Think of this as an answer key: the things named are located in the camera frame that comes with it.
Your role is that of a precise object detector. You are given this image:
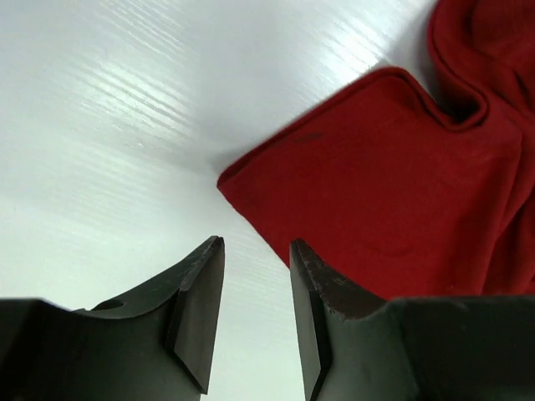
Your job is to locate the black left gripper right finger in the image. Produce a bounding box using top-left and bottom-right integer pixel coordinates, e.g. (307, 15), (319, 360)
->
(289, 240), (534, 400)

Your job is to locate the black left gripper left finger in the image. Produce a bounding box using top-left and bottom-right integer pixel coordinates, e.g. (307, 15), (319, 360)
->
(1, 236), (225, 400)

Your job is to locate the red t-shirt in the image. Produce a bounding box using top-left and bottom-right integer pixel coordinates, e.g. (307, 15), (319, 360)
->
(217, 1), (534, 297)

